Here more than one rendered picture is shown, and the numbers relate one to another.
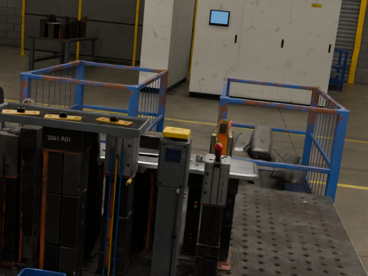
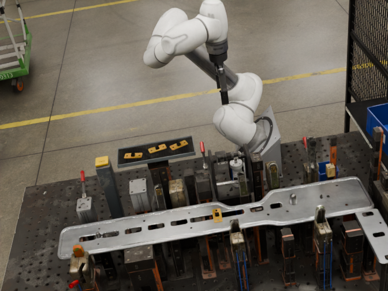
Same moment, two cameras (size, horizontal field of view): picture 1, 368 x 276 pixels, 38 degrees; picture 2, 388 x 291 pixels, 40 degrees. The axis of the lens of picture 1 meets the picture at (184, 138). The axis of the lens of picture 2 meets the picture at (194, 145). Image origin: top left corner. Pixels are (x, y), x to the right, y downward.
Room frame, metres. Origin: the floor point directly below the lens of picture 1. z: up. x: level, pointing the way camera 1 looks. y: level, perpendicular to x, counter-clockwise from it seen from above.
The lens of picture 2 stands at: (3.28, 0.27, 2.64)
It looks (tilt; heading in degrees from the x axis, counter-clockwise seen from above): 36 degrees down; 175
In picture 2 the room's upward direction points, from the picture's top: 10 degrees counter-clockwise
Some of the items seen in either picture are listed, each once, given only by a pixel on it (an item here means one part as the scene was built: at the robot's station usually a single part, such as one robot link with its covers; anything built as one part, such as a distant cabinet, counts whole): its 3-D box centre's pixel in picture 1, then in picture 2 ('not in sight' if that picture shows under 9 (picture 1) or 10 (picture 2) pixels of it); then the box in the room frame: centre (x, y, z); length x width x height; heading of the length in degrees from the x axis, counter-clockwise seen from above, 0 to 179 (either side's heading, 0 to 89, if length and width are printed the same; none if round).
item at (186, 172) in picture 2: (29, 197); (193, 203); (1.36, 0.40, 0.90); 0.05 x 0.05 x 0.40; 85
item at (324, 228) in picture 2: not in sight; (322, 254); (1.83, 0.87, 0.87); 0.12 x 0.09 x 0.35; 175
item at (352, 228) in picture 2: not in sight; (350, 250); (1.82, 1.00, 0.84); 0.11 x 0.10 x 0.28; 175
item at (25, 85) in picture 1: (100, 131); not in sight; (4.02, 0.65, 0.47); 1.20 x 0.80 x 0.95; 174
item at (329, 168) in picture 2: not in sight; (329, 195); (1.51, 1.03, 0.88); 0.04 x 0.04 x 0.36; 85
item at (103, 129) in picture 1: (68, 118); (156, 151); (1.23, 0.28, 1.16); 0.37 x 0.14 x 0.02; 85
